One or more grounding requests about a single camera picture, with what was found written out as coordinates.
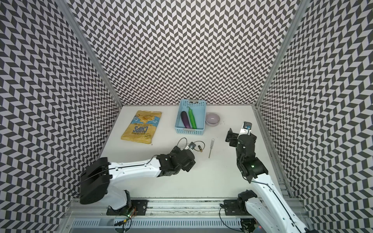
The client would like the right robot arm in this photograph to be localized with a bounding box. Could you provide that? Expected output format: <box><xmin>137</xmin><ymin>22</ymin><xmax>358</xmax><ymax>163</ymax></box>
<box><xmin>225</xmin><ymin>128</ymin><xmax>317</xmax><ymax>233</ymax></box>

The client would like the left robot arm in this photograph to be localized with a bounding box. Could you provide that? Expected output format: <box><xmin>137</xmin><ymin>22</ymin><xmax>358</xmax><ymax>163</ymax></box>
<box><xmin>79</xmin><ymin>142</ymin><xmax>195</xmax><ymax>215</ymax></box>

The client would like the lilac ceramic bowl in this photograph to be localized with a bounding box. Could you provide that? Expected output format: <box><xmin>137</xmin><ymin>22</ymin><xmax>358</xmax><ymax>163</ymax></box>
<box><xmin>205</xmin><ymin>113</ymin><xmax>220</xmax><ymax>127</ymax></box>

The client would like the green toy cucumber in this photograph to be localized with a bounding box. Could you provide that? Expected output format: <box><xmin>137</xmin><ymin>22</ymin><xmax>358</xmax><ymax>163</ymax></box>
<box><xmin>188</xmin><ymin>107</ymin><xmax>197</xmax><ymax>129</ymax></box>

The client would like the light blue plastic basket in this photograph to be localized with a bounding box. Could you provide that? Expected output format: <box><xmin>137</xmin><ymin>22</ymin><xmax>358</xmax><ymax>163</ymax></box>
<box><xmin>175</xmin><ymin>99</ymin><xmax>207</xmax><ymax>135</ymax></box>

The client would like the purple toy eggplant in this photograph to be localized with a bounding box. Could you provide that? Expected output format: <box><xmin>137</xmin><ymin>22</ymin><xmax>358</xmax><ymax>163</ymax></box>
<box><xmin>180</xmin><ymin>111</ymin><xmax>191</xmax><ymax>129</ymax></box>

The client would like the yellow blue chips bag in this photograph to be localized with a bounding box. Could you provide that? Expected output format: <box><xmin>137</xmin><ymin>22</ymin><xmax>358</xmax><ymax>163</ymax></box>
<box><xmin>121</xmin><ymin>110</ymin><xmax>162</xmax><ymax>144</ymax></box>

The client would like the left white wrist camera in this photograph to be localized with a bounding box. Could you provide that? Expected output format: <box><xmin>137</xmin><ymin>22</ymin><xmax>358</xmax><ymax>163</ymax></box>
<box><xmin>185</xmin><ymin>142</ymin><xmax>196</xmax><ymax>150</ymax></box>

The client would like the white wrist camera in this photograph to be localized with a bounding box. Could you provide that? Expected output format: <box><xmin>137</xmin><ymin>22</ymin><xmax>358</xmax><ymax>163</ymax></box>
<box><xmin>239</xmin><ymin>121</ymin><xmax>252</xmax><ymax>136</ymax></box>
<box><xmin>185</xmin><ymin>142</ymin><xmax>196</xmax><ymax>150</ymax></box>

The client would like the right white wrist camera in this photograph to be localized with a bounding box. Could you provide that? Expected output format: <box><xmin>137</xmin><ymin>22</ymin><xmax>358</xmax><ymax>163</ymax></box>
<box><xmin>239</xmin><ymin>121</ymin><xmax>252</xmax><ymax>136</ymax></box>

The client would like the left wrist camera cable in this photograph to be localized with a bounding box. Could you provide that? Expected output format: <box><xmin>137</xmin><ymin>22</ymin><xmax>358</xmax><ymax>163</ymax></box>
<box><xmin>176</xmin><ymin>137</ymin><xmax>206</xmax><ymax>152</ymax></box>

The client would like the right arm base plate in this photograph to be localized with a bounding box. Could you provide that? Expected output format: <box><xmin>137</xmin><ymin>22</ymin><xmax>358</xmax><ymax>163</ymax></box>
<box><xmin>223</xmin><ymin>199</ymin><xmax>250</xmax><ymax>216</ymax></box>

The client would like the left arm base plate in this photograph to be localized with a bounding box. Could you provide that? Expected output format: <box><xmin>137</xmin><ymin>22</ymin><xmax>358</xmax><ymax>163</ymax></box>
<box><xmin>106</xmin><ymin>200</ymin><xmax>149</xmax><ymax>217</ymax></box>

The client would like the aluminium front rail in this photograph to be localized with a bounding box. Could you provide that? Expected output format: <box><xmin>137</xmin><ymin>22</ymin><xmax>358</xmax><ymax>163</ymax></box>
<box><xmin>65</xmin><ymin>197</ymin><xmax>309</xmax><ymax>219</ymax></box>

